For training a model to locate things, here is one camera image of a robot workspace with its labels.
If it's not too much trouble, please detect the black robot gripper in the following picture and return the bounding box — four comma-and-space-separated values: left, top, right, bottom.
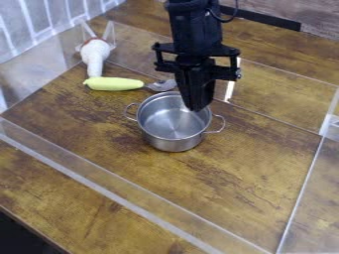
153, 0, 242, 111

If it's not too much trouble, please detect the silver steel pot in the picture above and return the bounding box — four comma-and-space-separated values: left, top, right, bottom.
123, 91, 227, 152

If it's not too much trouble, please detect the white plush mushroom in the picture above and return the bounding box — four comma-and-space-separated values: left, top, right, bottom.
77, 38, 111, 77

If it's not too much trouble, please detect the black cable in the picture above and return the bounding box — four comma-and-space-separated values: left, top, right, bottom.
207, 0, 242, 24

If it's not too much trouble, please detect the green handled spoon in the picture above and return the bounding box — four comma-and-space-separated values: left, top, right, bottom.
85, 77, 177, 92

